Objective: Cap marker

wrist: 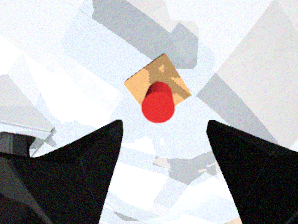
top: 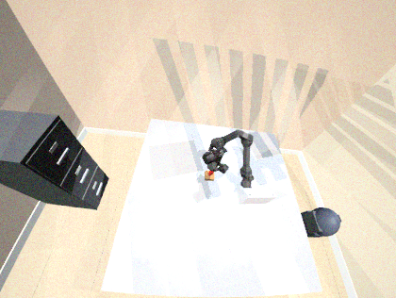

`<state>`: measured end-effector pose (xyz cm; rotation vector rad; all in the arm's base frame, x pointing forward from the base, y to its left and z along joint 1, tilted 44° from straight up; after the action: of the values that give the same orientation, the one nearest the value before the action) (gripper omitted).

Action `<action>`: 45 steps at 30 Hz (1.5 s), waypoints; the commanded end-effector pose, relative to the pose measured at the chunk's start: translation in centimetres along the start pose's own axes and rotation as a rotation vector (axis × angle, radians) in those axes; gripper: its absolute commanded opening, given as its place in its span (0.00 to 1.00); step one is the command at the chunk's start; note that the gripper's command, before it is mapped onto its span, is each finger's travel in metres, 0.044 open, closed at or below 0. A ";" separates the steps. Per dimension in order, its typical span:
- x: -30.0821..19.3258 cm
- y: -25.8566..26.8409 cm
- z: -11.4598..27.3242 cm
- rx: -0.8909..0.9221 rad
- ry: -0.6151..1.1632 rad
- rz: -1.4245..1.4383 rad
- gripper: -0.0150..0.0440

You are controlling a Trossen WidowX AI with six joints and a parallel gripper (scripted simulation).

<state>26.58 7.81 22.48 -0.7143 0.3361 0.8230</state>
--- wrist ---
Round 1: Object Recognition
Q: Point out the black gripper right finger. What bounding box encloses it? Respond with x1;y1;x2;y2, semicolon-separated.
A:
206;119;298;224

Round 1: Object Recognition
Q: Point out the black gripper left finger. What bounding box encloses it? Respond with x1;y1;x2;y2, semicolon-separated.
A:
0;120;124;224

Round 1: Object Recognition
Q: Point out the tan square block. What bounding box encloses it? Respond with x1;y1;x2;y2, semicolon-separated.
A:
124;53;192;107

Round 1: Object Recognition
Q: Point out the red cylinder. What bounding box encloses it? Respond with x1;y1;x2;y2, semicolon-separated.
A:
142;81;174;124

